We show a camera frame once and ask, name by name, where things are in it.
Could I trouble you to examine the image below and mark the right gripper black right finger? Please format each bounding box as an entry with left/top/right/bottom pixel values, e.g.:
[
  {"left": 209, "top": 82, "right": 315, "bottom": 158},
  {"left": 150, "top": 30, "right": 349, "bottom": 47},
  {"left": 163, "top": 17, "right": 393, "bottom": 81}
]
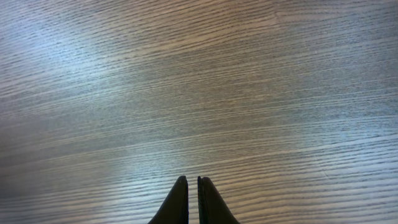
[{"left": 197, "top": 176, "right": 239, "bottom": 224}]

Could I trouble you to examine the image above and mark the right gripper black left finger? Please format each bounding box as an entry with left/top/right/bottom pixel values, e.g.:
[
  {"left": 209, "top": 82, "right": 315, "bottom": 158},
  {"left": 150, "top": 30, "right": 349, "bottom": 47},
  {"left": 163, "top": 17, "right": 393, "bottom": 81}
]
[{"left": 148, "top": 175, "right": 189, "bottom": 224}]

